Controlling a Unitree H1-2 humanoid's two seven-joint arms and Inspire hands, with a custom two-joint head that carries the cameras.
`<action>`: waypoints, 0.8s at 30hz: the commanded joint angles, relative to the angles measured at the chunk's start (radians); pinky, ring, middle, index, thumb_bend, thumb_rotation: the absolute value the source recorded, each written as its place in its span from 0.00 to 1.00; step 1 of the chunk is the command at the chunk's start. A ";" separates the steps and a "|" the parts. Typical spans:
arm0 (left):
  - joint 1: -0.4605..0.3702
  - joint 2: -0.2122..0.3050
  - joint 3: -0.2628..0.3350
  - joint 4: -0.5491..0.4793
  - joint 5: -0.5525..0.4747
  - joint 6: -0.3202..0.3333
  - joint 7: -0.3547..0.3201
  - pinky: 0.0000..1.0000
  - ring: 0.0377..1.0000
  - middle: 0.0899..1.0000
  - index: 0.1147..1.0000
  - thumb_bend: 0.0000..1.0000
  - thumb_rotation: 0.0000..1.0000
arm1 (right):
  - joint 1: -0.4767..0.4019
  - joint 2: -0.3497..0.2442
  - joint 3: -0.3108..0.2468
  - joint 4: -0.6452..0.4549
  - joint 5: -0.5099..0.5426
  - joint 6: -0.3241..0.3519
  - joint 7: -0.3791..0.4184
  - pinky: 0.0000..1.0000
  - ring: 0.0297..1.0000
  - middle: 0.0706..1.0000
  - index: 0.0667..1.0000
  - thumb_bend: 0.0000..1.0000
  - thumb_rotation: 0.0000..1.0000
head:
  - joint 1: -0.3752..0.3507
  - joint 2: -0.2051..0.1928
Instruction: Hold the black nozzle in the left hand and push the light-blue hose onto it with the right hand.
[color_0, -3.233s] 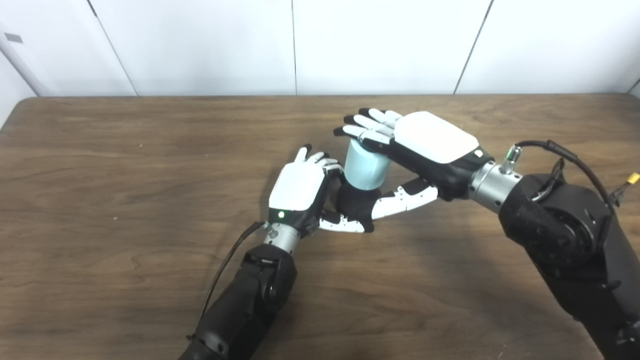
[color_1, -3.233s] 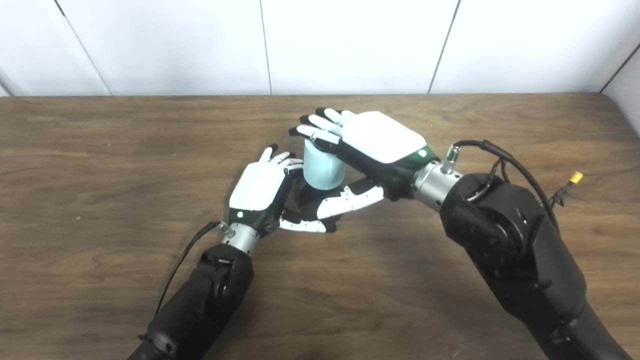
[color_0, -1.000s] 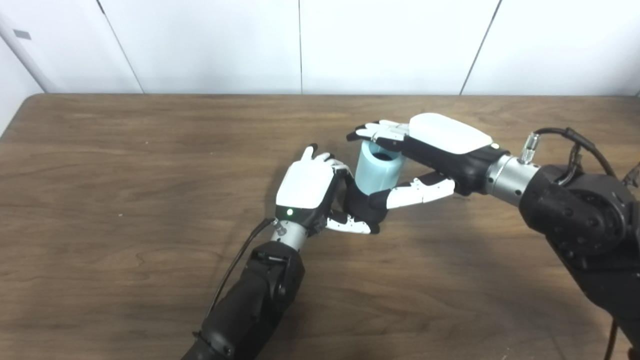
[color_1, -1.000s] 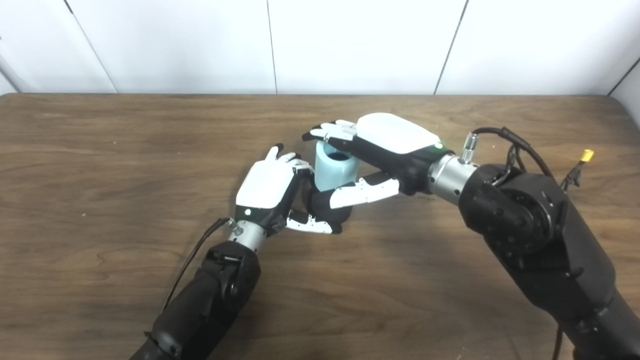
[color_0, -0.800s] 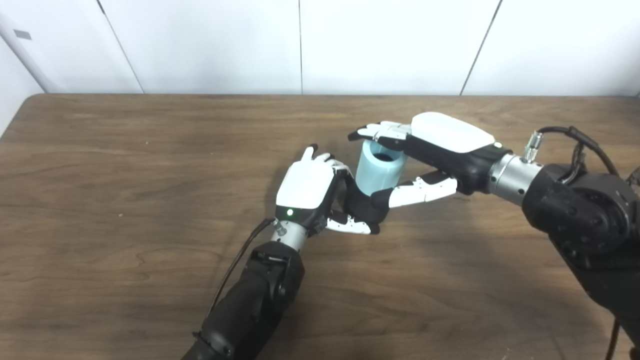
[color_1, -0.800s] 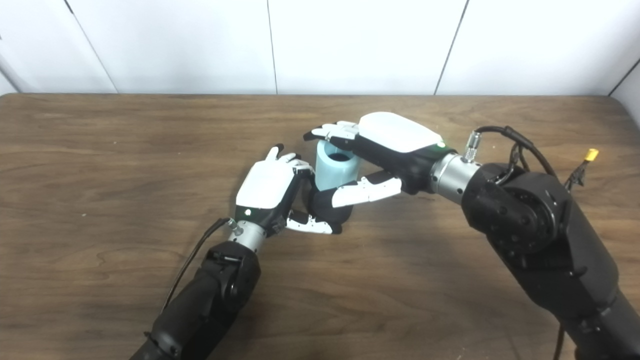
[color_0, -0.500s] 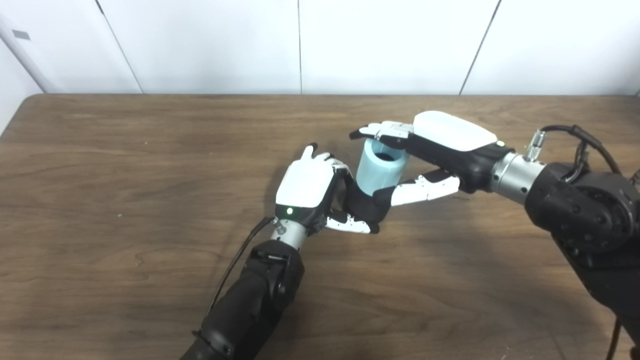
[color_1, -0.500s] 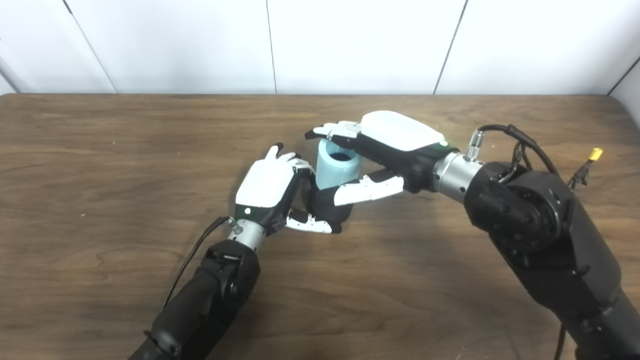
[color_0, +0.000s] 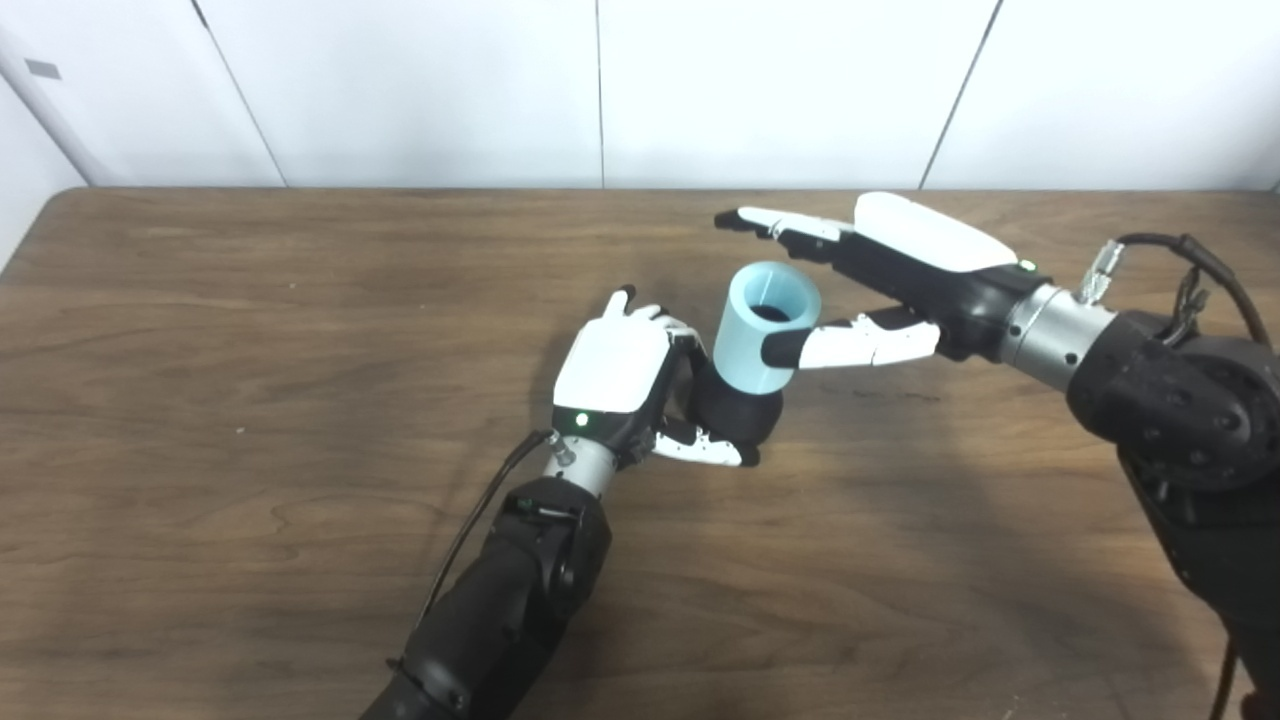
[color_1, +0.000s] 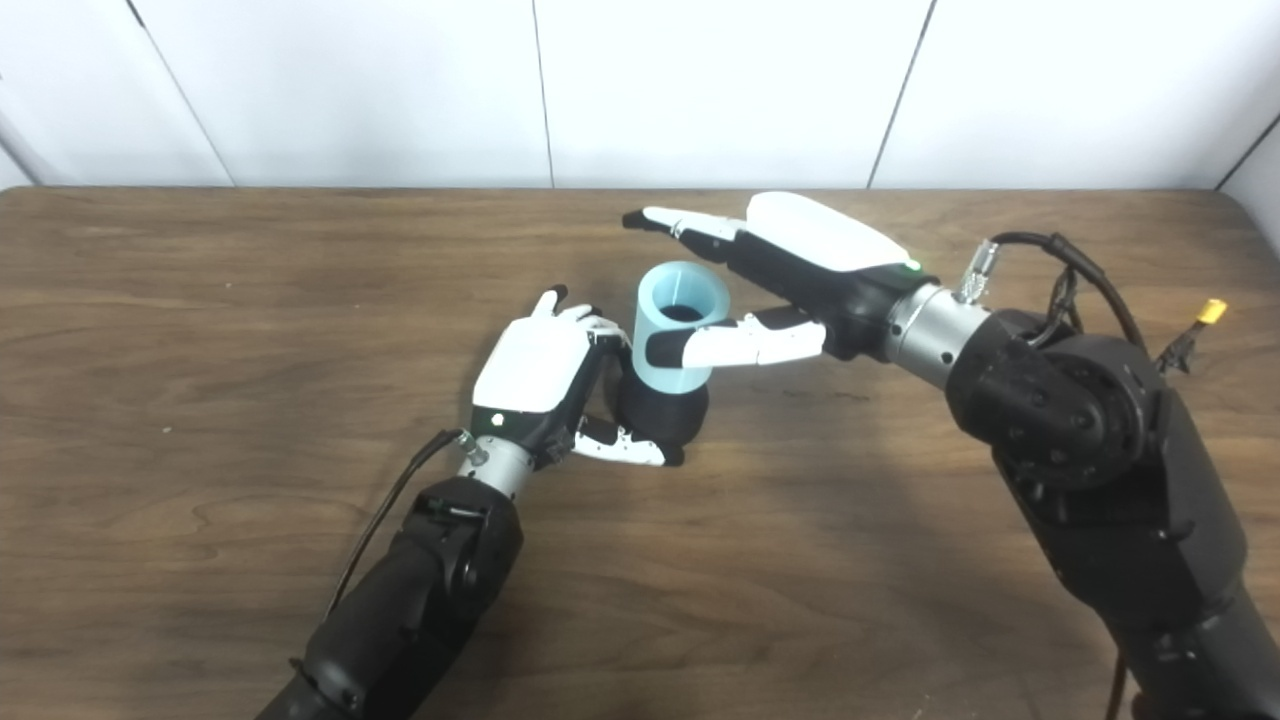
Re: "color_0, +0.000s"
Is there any white and black right hand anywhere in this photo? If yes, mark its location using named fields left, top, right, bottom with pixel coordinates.
left=714, top=191, right=1053, bottom=370

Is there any white and black left hand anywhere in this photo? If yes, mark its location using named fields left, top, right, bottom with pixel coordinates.
left=550, top=285, right=761, bottom=470

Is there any black funnel-shaped nozzle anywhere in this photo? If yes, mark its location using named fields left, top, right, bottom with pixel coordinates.
left=693, top=364, right=785, bottom=456

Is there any light-blue hose piece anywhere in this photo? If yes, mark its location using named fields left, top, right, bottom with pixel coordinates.
left=712, top=261, right=823, bottom=396

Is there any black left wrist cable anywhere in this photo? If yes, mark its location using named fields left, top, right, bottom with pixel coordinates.
left=408, top=429, right=557, bottom=641

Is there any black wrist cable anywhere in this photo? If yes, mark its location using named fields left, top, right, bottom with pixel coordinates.
left=408, top=429, right=557, bottom=641
left=1078, top=232, right=1273, bottom=349

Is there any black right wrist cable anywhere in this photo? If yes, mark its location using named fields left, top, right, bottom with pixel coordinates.
left=1078, top=232, right=1273, bottom=349

